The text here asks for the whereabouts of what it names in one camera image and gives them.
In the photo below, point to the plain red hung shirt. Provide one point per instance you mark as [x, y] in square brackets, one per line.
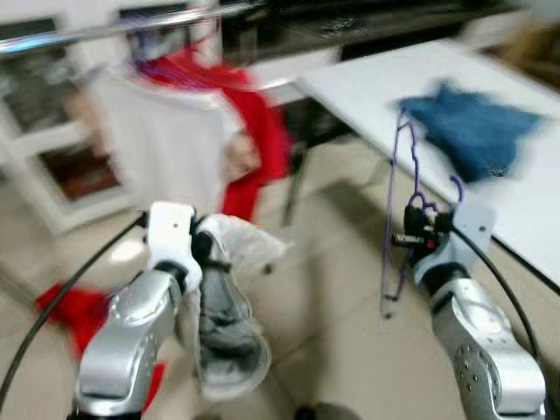
[262, 131]

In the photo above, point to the white table with black legs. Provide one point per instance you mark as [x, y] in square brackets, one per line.
[367, 87]

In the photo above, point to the white grey-lined garment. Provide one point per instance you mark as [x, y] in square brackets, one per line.
[223, 324]

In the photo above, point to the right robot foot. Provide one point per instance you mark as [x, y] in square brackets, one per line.
[337, 411]

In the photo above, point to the blue denim garment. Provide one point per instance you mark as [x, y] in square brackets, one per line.
[472, 131]

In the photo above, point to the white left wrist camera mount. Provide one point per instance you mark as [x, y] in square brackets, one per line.
[171, 232]

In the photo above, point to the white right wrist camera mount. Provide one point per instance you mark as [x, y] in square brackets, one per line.
[474, 226]

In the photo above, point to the crumpled red cloth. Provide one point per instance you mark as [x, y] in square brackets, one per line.
[83, 311]

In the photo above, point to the blue-purple plastic hanger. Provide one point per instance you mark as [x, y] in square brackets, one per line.
[388, 227]

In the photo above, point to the white hung shirt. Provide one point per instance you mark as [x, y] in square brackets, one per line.
[166, 149]

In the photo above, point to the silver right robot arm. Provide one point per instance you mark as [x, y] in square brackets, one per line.
[477, 341]

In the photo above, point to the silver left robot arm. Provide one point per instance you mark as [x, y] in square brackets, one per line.
[122, 350]

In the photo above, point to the white glass-door cabinet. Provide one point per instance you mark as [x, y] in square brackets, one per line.
[26, 175]

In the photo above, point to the clothes rack with silver rail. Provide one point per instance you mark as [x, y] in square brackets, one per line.
[87, 32]

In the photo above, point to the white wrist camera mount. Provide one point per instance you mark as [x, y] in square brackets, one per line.
[171, 232]
[474, 226]

